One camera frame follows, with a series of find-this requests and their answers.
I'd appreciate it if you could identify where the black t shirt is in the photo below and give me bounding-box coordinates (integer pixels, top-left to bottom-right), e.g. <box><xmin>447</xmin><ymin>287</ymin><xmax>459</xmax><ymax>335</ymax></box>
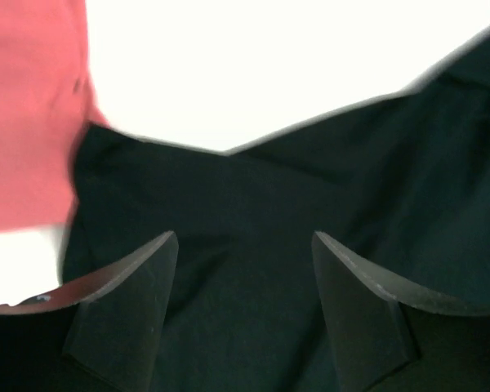
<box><xmin>63</xmin><ymin>34</ymin><xmax>490</xmax><ymax>391</ymax></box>

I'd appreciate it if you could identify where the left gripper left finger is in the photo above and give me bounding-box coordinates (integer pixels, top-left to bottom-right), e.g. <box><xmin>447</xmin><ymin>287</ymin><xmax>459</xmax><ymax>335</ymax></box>
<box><xmin>0</xmin><ymin>232</ymin><xmax>178</xmax><ymax>392</ymax></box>

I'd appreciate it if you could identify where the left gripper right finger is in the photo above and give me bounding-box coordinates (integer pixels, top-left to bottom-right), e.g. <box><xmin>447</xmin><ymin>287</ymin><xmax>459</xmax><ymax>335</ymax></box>
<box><xmin>312</xmin><ymin>232</ymin><xmax>490</xmax><ymax>391</ymax></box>

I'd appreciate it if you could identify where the folded red t shirt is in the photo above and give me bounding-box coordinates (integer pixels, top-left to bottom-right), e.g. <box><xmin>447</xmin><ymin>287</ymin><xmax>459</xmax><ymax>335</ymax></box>
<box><xmin>0</xmin><ymin>0</ymin><xmax>105</xmax><ymax>231</ymax></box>

